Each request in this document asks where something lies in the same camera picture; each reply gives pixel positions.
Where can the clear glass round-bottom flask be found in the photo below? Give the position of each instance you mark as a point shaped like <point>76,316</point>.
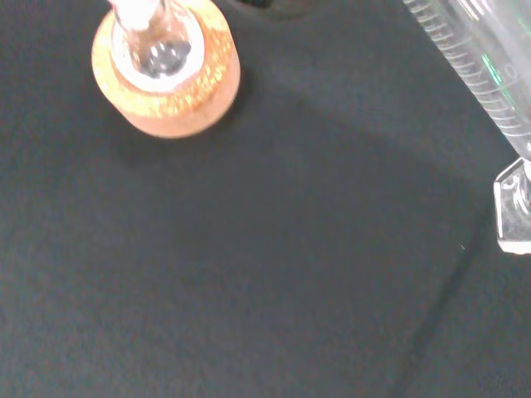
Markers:
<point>159,54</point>

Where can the black cloth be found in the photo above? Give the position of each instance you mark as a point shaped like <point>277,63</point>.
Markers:
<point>249,269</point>

